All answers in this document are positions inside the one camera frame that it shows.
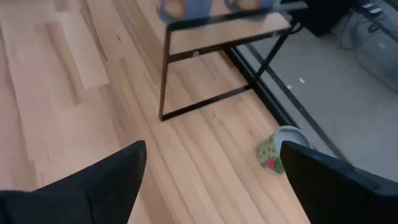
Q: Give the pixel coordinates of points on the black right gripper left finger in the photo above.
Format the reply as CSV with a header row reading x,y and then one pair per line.
x,y
77,199

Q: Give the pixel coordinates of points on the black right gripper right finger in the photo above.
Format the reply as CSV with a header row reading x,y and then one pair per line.
x,y
335,196

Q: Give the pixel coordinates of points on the green patterned can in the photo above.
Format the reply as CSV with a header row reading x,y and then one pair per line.
x,y
269,155

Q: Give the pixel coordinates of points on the person's grey shoe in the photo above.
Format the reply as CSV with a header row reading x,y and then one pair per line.
x,y
381,53
353,31

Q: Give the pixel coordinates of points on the black box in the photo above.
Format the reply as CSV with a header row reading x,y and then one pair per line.
x,y
326,15

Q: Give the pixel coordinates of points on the black table frame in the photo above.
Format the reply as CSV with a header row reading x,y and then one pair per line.
x,y
275,104

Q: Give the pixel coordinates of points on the wooden shelf with black frame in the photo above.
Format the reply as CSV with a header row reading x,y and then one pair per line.
x,y
224,31

